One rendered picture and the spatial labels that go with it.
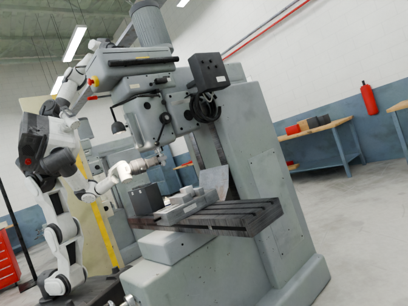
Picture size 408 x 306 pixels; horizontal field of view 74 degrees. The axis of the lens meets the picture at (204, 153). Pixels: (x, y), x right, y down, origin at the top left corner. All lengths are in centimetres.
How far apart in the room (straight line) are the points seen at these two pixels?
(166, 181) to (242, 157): 726
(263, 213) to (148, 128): 79
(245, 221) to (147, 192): 99
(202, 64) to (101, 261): 246
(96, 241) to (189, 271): 188
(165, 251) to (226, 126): 82
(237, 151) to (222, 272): 73
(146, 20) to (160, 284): 152
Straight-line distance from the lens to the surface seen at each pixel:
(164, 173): 892
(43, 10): 800
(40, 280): 235
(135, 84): 159
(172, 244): 148
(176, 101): 168
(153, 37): 186
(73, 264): 212
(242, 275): 182
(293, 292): 198
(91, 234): 328
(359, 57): 531
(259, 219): 116
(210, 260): 165
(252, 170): 180
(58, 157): 158
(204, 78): 153
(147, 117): 157
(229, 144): 171
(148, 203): 196
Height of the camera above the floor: 123
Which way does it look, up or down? 2 degrees down
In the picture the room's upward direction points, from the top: 19 degrees counter-clockwise
